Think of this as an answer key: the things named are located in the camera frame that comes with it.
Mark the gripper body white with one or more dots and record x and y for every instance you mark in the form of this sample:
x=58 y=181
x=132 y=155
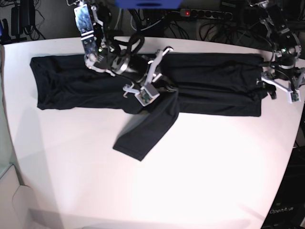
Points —
x=288 y=81
x=147 y=92

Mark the dark navy long-sleeve T-shirt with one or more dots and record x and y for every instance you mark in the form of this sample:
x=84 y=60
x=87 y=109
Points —
x=207 y=83

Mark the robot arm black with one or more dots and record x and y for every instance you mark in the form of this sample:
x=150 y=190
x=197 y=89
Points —
x=286 y=47
x=105 y=54

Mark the black power strip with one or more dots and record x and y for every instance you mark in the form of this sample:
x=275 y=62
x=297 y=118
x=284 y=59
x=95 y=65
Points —
x=206 y=14

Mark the blue plastic box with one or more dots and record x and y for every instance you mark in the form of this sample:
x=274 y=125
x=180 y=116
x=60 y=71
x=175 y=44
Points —
x=148 y=4

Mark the black OpenArm control box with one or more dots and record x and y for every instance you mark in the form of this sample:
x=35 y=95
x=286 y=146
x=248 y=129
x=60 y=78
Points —
x=288 y=208

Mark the black device on stand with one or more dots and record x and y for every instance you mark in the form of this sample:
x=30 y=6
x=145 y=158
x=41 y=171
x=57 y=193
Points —
x=22 y=19

